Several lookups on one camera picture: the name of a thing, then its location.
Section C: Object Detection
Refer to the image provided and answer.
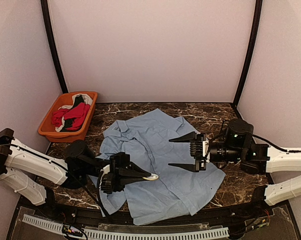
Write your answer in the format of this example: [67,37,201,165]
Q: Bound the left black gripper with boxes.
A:
[81,151,152,193]

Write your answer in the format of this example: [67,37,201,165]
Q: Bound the light blue shirt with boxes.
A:
[99,109,225,226]

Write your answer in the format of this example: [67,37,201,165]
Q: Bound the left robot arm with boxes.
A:
[0,128,159,218]

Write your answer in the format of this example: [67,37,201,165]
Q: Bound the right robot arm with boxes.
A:
[171,118,301,217]

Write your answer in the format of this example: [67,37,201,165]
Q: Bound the red cloth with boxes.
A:
[51,103,91,132]

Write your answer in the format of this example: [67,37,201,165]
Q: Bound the white cloth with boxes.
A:
[72,93,93,105]

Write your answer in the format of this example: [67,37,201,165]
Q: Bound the dark green cloth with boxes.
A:
[72,94,86,109]

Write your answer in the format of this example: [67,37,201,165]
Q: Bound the orange plastic basket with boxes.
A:
[38,91,98,143]

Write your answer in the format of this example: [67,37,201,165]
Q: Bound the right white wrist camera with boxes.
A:
[202,140,210,162]

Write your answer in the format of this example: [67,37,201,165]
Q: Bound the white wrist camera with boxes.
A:
[97,164,110,189]
[202,140,210,162]

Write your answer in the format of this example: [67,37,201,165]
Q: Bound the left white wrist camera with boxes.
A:
[97,164,110,189]

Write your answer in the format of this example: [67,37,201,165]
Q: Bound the white perforated cable tray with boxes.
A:
[22,214,230,240]

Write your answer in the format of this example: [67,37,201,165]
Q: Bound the black right frame pole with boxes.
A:
[232,0,263,109]

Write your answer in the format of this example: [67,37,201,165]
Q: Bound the black frame pole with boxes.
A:
[40,0,69,94]
[232,0,263,109]

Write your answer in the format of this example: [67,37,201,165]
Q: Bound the black left frame pole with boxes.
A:
[40,0,69,94]

